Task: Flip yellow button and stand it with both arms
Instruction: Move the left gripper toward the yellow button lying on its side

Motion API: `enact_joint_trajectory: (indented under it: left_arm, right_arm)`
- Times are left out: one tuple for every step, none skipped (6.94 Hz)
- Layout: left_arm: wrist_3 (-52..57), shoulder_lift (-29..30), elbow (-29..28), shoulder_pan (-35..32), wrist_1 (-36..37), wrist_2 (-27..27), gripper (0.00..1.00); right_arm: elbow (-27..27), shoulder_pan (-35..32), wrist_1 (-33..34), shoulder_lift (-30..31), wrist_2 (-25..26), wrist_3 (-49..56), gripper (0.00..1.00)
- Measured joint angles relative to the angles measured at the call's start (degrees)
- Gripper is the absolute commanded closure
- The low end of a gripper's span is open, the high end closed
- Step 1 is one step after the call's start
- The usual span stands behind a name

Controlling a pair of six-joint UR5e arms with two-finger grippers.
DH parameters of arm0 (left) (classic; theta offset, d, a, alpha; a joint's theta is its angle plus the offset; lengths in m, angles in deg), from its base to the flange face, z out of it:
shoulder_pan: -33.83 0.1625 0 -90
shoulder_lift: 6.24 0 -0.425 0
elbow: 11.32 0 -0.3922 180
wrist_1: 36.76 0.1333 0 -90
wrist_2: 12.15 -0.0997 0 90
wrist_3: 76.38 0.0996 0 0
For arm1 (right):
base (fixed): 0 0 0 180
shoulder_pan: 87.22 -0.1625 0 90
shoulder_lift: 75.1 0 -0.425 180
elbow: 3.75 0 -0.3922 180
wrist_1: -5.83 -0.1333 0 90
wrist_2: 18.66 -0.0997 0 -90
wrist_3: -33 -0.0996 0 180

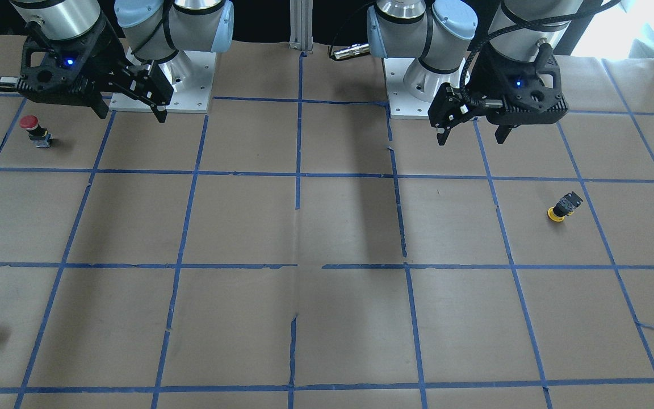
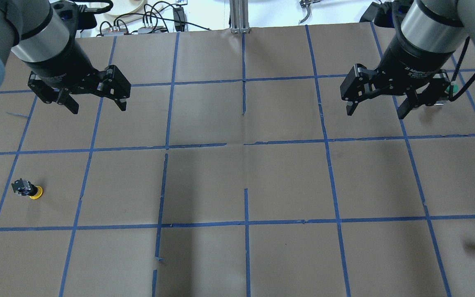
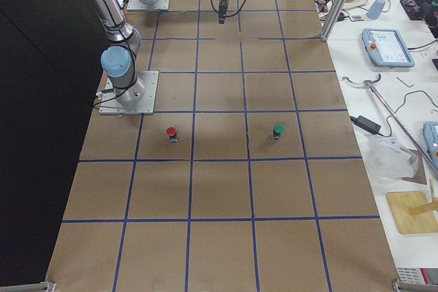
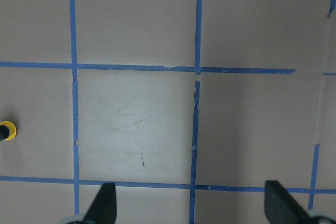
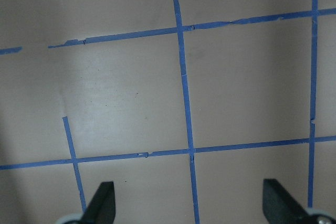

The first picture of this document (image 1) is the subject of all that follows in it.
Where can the aluminium frame post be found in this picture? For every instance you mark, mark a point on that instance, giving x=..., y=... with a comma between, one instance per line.
x=301, y=14

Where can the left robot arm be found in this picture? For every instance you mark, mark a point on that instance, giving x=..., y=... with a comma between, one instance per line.
x=441, y=34

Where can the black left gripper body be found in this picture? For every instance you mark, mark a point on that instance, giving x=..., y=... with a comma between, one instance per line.
x=481, y=71

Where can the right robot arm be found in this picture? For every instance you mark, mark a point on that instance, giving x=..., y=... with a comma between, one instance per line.
x=159, y=56

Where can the red push button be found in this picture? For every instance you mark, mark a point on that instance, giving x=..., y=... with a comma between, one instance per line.
x=38, y=135

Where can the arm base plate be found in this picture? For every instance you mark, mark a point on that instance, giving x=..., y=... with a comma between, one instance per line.
x=411, y=87
x=191, y=74

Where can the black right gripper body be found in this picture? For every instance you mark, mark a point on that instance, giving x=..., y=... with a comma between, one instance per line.
x=107, y=58

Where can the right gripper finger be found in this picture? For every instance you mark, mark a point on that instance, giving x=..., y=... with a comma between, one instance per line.
x=9, y=84
x=146, y=83

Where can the yellow push button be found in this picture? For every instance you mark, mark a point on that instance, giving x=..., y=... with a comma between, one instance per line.
x=564, y=207

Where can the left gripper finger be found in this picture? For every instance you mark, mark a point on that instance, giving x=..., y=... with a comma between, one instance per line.
x=502, y=132
x=447, y=110

